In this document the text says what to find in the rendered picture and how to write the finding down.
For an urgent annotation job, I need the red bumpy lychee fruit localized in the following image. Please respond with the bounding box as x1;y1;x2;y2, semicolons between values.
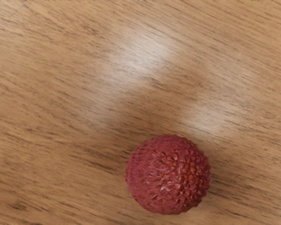
125;134;212;216

